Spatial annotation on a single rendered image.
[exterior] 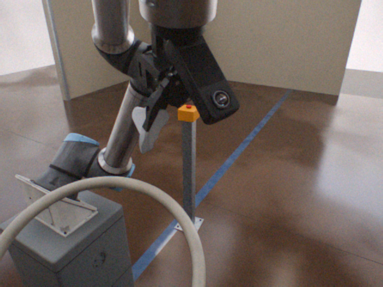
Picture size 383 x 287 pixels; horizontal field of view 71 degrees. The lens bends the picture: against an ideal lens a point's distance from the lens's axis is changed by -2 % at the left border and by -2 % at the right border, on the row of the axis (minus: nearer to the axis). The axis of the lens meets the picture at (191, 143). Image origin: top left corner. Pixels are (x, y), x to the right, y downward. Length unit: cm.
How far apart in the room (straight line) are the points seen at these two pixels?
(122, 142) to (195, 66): 78
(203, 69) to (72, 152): 101
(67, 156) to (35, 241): 37
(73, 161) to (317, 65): 586
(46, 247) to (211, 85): 110
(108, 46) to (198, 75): 52
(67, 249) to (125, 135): 53
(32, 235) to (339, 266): 204
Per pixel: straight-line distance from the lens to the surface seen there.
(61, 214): 126
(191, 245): 67
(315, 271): 235
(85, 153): 128
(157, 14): 32
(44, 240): 135
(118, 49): 83
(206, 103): 32
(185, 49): 34
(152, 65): 38
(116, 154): 114
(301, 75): 665
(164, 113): 39
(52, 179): 128
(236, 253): 230
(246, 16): 682
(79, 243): 129
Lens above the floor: 173
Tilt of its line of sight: 27 degrees down
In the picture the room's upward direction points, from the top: straight up
